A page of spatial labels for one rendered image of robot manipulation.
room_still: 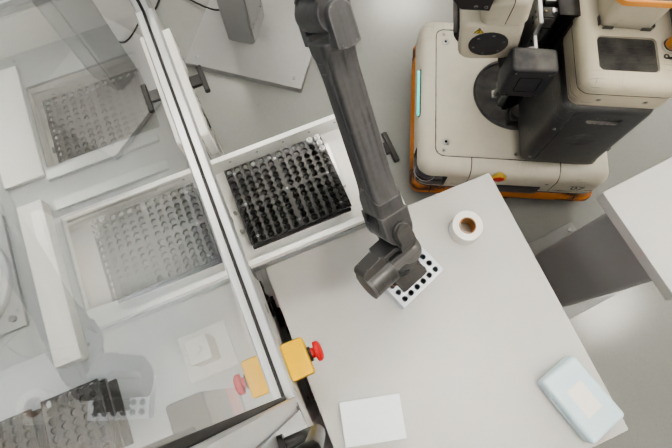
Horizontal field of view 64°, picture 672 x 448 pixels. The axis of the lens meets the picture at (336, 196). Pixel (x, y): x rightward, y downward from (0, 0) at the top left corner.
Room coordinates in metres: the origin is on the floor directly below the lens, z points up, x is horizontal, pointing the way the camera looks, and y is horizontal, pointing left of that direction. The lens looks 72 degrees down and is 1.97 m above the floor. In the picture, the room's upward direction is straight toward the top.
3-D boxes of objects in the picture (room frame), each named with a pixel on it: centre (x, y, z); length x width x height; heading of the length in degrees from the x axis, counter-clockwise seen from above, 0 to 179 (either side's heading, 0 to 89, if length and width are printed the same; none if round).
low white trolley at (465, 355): (0.07, -0.22, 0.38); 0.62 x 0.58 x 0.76; 23
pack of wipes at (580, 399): (-0.05, -0.50, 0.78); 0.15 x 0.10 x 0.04; 37
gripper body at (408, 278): (0.22, -0.13, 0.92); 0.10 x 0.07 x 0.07; 42
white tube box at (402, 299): (0.21, -0.16, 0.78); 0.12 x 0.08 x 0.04; 133
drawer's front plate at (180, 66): (0.62, 0.34, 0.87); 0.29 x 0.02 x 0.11; 23
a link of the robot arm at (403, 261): (0.21, -0.12, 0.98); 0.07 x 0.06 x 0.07; 132
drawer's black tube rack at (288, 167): (0.38, 0.10, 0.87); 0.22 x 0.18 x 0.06; 113
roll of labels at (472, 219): (0.32, -0.30, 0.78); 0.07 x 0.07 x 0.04
